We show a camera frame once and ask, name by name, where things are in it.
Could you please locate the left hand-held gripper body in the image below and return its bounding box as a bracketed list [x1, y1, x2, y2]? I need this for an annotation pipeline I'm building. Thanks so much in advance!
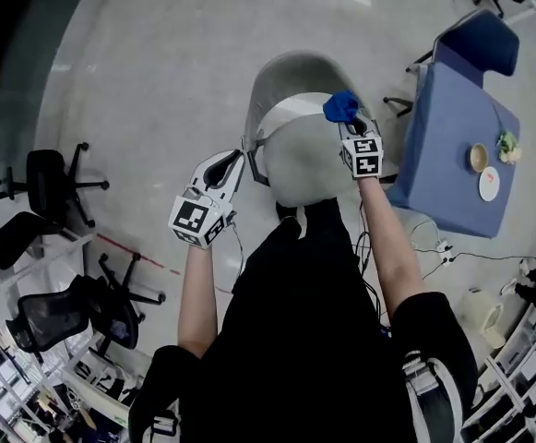
[167, 186, 237, 250]

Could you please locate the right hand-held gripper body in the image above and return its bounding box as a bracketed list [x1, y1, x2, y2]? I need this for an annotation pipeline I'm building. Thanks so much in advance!
[339, 135, 385, 181]

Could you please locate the blue wiping cloth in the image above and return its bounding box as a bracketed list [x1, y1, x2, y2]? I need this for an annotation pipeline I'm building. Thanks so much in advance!
[322, 90, 362, 125]

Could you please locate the grey upholstered armchair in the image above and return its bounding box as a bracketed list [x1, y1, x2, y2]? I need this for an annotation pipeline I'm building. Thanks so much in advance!
[241, 49, 399, 208]

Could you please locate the person's right forearm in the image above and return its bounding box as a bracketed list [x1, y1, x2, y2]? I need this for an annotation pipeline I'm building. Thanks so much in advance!
[356, 176, 426, 326]

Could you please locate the person's left forearm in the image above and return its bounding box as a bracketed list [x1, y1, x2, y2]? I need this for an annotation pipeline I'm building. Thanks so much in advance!
[176, 244, 219, 358]

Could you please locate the blue upholstered chair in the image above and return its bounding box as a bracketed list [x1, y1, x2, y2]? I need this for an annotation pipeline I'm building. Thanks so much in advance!
[382, 8, 522, 120]

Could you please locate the black mesh office chair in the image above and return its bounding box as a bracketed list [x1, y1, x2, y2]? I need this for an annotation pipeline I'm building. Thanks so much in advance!
[6, 141, 111, 230]
[4, 251, 168, 358]

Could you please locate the table with blue tablecloth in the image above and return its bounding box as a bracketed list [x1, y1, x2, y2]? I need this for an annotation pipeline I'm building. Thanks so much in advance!
[384, 60, 522, 241]

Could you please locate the beige bowl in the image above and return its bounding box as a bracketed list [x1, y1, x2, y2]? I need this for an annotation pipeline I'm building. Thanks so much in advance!
[468, 142, 490, 174]

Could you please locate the white power strip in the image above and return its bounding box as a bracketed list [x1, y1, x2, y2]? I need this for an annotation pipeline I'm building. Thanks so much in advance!
[435, 241, 454, 268]

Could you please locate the white plate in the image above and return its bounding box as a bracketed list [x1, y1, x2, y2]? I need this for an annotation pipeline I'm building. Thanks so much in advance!
[477, 165, 501, 202]

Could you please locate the small green plant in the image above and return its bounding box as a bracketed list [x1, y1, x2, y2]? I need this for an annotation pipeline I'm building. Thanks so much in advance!
[496, 129, 524, 167]

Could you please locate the white metal rack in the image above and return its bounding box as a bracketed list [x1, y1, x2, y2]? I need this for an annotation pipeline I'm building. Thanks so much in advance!
[0, 228, 149, 443]

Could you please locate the person's black-clothed body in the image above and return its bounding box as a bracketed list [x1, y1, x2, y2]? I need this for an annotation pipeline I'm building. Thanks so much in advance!
[127, 198, 479, 443]

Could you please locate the cream plastic stool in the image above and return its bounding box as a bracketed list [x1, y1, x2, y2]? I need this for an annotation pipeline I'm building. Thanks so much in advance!
[459, 287, 507, 349]

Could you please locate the white shelf unit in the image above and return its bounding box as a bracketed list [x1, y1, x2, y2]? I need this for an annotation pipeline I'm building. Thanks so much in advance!
[460, 219, 536, 443]

